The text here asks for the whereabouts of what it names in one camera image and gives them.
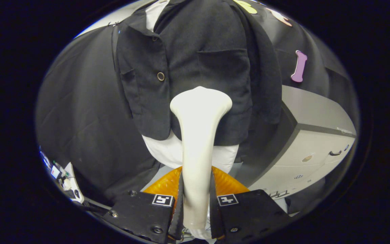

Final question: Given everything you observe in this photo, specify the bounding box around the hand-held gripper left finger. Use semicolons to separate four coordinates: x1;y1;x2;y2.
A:
102;166;184;244

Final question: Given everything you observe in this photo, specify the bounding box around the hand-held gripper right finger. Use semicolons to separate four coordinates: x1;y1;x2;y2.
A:
210;166;292;242

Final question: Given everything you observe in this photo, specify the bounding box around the white shirt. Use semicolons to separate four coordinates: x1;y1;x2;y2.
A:
142;0;239;174

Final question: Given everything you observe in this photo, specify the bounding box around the white garment steamer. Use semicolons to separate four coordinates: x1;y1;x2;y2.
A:
170;86;233;241

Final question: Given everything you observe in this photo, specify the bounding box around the black blazer jacket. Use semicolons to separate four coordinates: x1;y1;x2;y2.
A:
112;0;283;146

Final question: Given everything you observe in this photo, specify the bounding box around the white desk with electronics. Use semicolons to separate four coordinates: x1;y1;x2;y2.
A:
39;146;85;204

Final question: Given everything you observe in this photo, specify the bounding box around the black backdrop cloth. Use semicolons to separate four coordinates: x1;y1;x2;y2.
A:
35;0;360;204

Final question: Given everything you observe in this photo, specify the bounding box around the grey cabinet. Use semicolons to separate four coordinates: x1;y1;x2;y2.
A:
236;85;357;200

